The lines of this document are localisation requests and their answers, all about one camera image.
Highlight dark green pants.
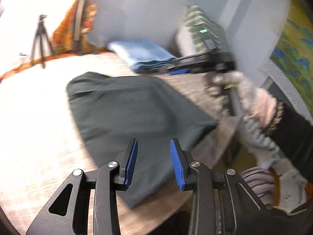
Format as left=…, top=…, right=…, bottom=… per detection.
left=66, top=72, right=216, bottom=208

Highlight black sleeved right forearm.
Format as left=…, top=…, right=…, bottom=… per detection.
left=262, top=101, right=313, bottom=182

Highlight white gloved right hand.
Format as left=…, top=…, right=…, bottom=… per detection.
left=207, top=70, right=278, bottom=128

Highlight green striped white pillow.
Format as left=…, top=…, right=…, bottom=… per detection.
left=176, top=3, right=279, bottom=169

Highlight framed landscape painting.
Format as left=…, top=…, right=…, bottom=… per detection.
left=262, top=0, right=312, bottom=123

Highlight checkered beige bed cover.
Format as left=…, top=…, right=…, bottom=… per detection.
left=1, top=53, right=238, bottom=234

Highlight folded blue towel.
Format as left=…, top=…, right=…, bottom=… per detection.
left=107, top=39, right=176, bottom=73

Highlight orange patterned fabric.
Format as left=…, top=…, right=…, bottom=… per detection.
left=52, top=0, right=98, bottom=55

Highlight black tripod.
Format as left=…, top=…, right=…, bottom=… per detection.
left=30, top=14, right=54, bottom=69

